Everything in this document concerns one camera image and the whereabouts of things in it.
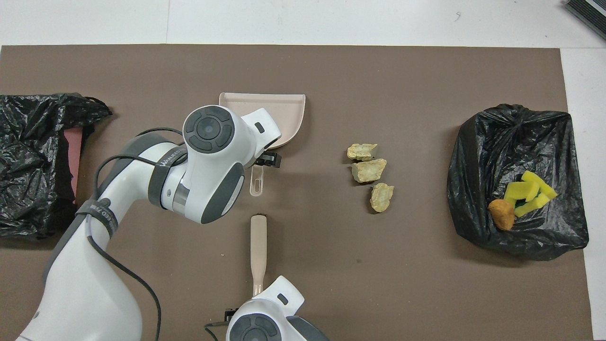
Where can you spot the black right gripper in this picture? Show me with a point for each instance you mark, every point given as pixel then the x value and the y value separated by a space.
pixel 231 314

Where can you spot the brown table mat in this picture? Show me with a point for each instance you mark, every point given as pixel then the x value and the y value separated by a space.
pixel 378 71

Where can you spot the beige plastic dustpan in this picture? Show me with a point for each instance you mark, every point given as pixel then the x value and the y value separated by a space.
pixel 289 118

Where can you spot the notched yellow sponge piece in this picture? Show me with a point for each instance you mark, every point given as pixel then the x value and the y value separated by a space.
pixel 521 192

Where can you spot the pale beige sponge chunk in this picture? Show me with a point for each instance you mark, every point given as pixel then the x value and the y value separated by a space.
pixel 362 152
pixel 381 197
pixel 369 171

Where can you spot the dark ribbed box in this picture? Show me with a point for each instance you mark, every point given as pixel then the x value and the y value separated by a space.
pixel 592 9

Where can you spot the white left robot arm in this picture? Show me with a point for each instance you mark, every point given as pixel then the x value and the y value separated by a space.
pixel 213 156

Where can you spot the pink bin with black bag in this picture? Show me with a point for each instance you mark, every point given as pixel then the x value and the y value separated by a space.
pixel 28 189

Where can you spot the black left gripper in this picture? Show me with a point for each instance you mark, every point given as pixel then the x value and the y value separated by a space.
pixel 271 158

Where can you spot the beige hand brush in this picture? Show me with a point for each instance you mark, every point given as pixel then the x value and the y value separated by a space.
pixel 258 246

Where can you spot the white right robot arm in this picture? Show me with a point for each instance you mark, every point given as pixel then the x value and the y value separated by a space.
pixel 274 308

